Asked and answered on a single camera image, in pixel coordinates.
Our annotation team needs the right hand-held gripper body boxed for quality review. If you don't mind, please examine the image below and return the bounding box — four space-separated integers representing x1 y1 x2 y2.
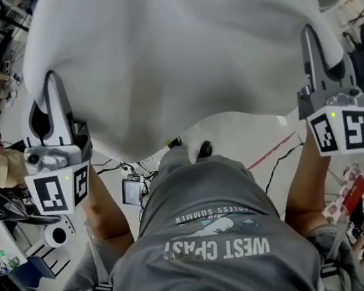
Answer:
293 76 364 161

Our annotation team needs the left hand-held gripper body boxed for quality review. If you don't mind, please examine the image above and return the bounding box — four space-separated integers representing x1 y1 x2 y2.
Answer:
16 116 103 221

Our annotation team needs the white tablecloth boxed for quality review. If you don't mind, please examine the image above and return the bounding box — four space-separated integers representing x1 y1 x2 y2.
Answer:
11 0 357 178

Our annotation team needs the person's right forearm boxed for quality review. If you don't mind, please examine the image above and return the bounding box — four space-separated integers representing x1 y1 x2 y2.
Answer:
271 126 343 240

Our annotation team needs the person's left forearm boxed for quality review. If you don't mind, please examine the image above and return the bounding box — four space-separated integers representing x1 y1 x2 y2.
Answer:
75 159 138 257

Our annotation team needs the white cylindrical device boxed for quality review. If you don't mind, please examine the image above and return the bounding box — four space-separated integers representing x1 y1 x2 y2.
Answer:
39 214 80 258

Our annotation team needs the red box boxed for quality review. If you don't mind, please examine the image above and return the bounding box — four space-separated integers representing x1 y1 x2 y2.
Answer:
337 174 364 217

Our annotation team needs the small screen device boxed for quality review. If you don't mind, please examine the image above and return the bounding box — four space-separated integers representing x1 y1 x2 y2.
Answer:
119 175 148 209

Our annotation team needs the person's black shoe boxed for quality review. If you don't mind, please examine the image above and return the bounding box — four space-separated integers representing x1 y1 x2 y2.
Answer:
194 139 215 161
166 135 184 150

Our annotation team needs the person's grey printed t-shirt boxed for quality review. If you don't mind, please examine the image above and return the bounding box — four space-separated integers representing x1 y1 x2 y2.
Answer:
39 137 364 291

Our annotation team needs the black floor cable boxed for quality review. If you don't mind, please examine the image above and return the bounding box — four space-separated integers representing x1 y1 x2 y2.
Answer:
257 141 312 195

